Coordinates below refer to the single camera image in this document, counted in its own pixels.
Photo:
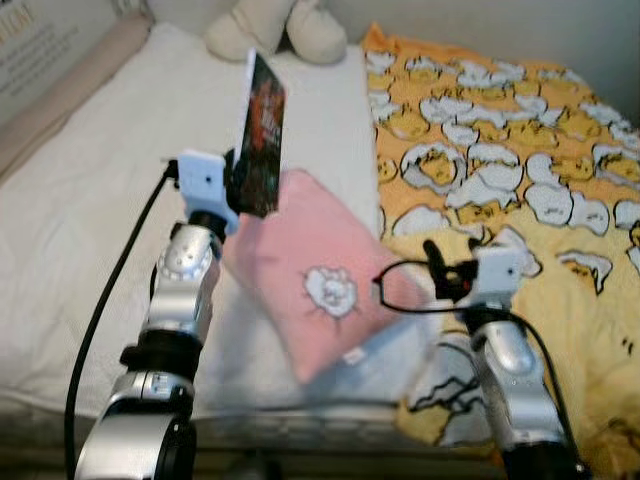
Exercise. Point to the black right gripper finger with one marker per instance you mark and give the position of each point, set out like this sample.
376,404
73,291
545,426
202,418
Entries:
435,262

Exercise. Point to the dark cover book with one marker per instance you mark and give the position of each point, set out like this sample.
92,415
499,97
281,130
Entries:
262,140

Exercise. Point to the pink pillow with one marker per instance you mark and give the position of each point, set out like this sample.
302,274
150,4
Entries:
300,260

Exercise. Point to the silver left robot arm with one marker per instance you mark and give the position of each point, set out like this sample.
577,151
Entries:
180,290

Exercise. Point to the yellow cartoon print blanket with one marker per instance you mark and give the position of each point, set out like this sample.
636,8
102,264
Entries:
500,150

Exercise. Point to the white bed sheet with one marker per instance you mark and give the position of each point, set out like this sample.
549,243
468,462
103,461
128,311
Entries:
100,200

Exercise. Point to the cream plush toy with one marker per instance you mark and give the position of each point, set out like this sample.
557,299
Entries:
270,30

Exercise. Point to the grey quilted bed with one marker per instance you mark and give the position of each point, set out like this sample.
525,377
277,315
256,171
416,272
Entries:
300,432

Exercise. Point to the beige printed headboard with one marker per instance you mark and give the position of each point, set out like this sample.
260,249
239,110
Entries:
50,60

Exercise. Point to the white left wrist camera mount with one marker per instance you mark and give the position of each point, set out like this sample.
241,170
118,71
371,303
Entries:
205,180

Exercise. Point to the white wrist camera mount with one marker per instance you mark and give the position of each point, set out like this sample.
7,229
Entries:
205,180
500,275

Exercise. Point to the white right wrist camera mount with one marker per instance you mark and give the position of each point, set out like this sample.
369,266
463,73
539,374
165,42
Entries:
500,275

